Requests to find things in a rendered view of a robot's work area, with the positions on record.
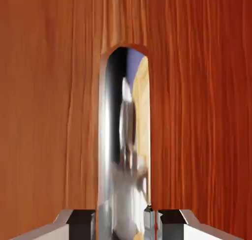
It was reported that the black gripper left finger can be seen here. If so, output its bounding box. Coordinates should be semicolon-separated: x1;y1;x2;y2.
9;209;97;240

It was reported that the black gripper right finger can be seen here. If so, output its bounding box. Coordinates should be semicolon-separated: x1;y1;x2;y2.
157;209;245;240

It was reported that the curved silver metal drawer handle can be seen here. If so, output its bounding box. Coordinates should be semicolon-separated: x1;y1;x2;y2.
95;44;158;240

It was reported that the reddish brown wooden drawer front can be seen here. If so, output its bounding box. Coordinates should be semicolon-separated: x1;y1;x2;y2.
0;0;252;240

